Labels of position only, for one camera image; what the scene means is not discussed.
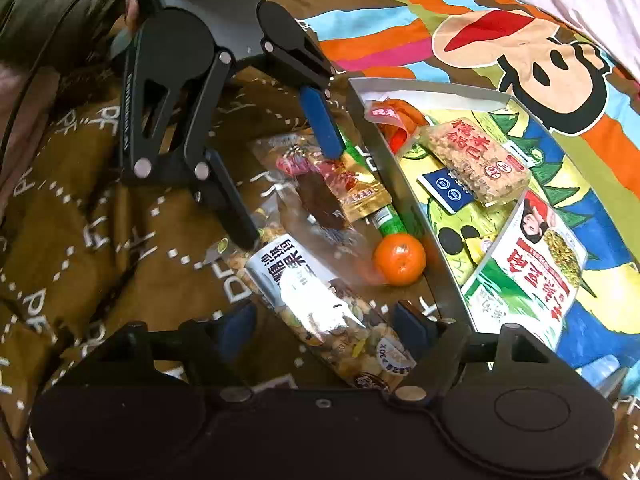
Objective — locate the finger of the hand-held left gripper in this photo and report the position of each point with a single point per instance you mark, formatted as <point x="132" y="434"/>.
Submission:
<point x="230" y="200"/>
<point x="322" y="122"/>

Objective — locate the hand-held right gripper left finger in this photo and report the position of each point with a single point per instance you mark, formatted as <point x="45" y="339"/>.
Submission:
<point x="240" y="322"/>

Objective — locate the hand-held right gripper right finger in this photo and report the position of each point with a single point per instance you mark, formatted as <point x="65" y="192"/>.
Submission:
<point x="407" y="322"/>

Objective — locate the orange mandarin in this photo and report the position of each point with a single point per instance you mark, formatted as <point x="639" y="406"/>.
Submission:
<point x="399" y="259"/>

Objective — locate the small red snack packet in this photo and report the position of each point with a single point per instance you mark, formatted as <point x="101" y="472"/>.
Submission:
<point x="395" y="115"/>

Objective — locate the clear mixed nut packet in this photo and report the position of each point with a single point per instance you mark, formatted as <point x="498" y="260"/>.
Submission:
<point x="300" y="280"/>

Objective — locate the gold snack packet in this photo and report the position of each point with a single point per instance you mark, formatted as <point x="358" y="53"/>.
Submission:
<point x="360" y="190"/>

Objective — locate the clear packet with dark jerky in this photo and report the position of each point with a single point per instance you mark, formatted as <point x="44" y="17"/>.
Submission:
<point x="322" y="202"/>

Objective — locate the green sausage stick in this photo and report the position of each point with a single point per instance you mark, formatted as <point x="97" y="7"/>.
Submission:
<point x="387" y="222"/>

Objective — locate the white green pea packet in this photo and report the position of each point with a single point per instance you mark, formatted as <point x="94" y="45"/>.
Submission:
<point x="525" y="280"/>

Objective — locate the dark blue snack packet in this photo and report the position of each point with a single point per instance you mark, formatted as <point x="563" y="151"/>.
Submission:
<point x="445" y="192"/>

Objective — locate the rice cracker packet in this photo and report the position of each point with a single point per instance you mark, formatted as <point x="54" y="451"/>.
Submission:
<point x="475" y="160"/>

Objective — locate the silver box with cartoon drawing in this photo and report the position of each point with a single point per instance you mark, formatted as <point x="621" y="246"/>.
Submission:
<point x="590" y="270"/>

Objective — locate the person's left forearm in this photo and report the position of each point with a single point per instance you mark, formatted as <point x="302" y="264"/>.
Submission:
<point x="45" y="5"/>

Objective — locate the cartoon monkey printed blanket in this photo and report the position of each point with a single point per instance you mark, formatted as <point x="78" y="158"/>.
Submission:
<point x="125" y="240"/>

